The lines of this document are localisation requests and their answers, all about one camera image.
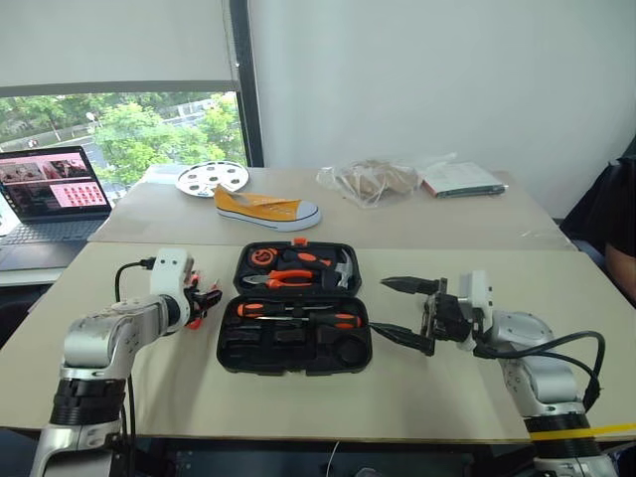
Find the orange black hand tool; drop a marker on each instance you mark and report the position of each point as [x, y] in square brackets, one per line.
[194, 324]

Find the white round disc with holes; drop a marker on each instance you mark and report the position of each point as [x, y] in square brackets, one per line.
[211, 178]

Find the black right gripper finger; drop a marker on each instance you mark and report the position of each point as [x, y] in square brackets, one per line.
[405, 339]
[410, 284]

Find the black window frame post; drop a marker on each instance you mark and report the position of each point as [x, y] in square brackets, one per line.
[246, 74]

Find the yellow tape strip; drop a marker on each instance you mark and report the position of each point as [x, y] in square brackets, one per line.
[576, 431]

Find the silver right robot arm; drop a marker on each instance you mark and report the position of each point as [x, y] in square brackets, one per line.
[541, 358]

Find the black plastic tool case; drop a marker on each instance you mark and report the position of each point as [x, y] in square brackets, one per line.
[293, 348]

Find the dark panel under table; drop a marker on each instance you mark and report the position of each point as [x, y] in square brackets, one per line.
[397, 462]

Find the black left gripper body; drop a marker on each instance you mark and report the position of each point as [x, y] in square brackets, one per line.
[191, 304]

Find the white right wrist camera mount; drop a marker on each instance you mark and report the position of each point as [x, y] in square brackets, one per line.
[478, 293]

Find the person's bare forearm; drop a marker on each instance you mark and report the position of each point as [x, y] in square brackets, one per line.
[622, 270]

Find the orange black tape measure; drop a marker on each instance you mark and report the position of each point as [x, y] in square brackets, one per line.
[260, 256]

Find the white roller blind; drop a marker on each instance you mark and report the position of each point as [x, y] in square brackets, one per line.
[109, 40]

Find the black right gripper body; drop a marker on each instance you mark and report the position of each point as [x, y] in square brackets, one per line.
[452, 318]

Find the yellow canvas sneaker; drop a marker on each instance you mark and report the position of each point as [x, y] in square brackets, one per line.
[268, 211]

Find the person in black shirt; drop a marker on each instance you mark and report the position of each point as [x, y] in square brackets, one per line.
[603, 208]

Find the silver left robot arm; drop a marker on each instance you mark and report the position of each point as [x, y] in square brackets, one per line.
[99, 333]

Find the short orange black screwdriver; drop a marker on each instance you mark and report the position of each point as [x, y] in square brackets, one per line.
[253, 309]

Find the white booklet with green spine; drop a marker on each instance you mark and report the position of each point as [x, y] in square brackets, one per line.
[459, 179]

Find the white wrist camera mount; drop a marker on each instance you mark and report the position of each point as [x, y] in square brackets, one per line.
[166, 270]
[478, 293]

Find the long orange black screwdriver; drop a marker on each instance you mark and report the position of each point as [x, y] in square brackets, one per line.
[340, 320]

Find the clear plastic bag brown contents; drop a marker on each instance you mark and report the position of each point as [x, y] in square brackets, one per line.
[370, 181]

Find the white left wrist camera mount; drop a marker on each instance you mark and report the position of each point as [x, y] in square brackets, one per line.
[166, 270]

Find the open grey laptop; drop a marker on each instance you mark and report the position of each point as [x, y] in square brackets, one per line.
[49, 199]

